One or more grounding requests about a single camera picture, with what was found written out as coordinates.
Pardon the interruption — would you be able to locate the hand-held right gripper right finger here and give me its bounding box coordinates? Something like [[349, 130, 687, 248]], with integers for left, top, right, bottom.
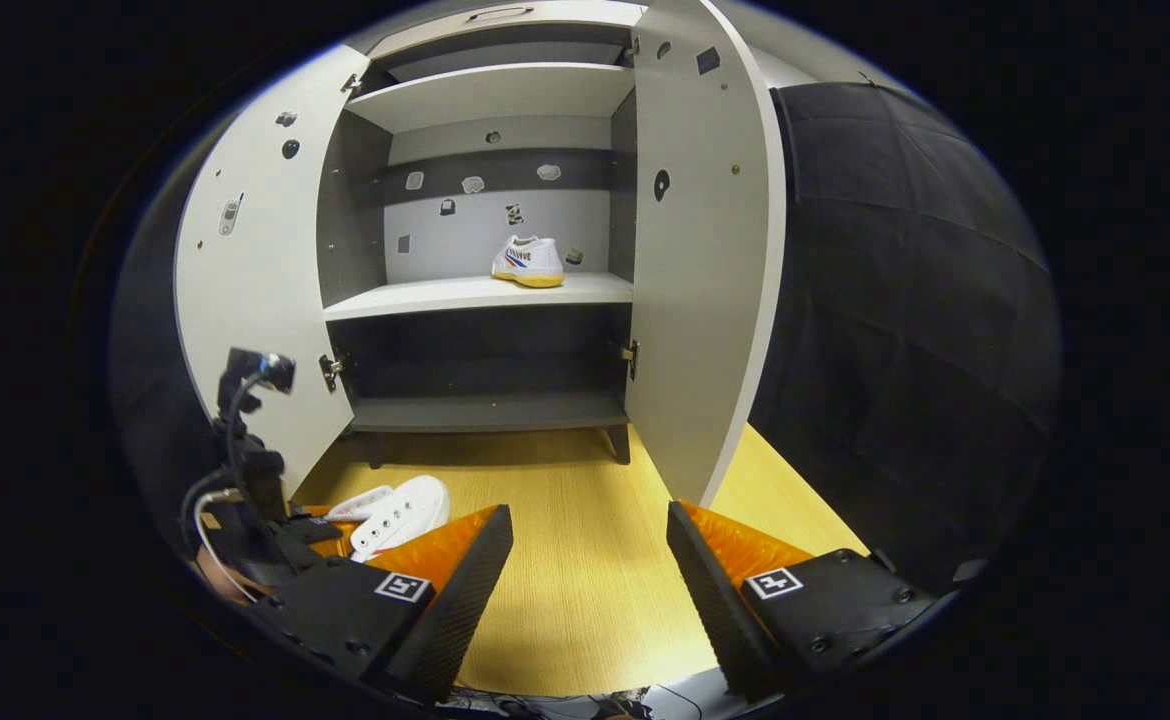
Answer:
[[666, 500, 948, 701]]

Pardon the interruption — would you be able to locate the white door with cat sticker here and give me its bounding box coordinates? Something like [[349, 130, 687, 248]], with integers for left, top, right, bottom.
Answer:
[[625, 0, 789, 509]]

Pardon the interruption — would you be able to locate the white canvas shoe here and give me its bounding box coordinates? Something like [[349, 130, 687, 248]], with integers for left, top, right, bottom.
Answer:
[[491, 235, 567, 290], [323, 475, 453, 564]]

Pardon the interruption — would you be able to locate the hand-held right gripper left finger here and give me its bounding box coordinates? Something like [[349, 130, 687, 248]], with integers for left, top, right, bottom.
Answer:
[[253, 503, 515, 704]]

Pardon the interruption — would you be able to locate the white door with phone sticker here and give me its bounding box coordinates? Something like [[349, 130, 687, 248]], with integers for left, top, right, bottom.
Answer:
[[173, 45, 373, 502]]

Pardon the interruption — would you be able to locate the black backdrop cloth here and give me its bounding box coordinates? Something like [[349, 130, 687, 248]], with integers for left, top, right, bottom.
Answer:
[[110, 80, 1064, 594]]

